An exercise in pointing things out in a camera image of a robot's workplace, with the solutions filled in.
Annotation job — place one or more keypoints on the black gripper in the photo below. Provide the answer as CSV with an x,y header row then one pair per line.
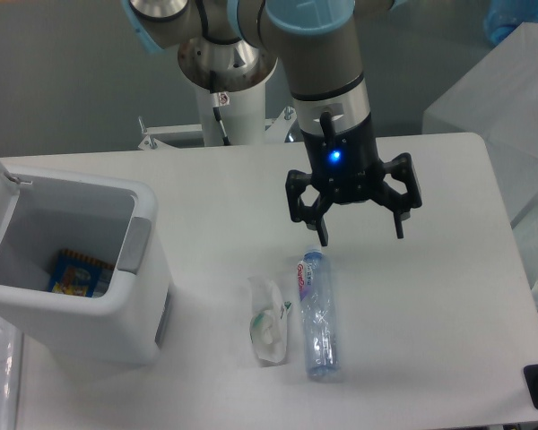
x,y
345,165

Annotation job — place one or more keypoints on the clear plastic water bottle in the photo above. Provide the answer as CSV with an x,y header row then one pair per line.
x,y
318,316

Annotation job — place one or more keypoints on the white tissue wrapper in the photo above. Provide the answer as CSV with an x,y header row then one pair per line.
x,y
268,327

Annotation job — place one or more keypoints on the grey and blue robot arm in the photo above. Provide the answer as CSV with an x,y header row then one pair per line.
x,y
317,44

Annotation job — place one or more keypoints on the white open trash can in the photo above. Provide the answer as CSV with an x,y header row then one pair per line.
x,y
44,211

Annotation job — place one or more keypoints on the blue snack packet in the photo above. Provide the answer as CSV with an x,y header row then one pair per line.
x,y
80,275

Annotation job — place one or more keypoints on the white table clamp bracket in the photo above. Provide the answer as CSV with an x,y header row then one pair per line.
x,y
283,128

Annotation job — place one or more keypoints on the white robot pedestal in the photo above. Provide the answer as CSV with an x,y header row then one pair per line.
x,y
233,107

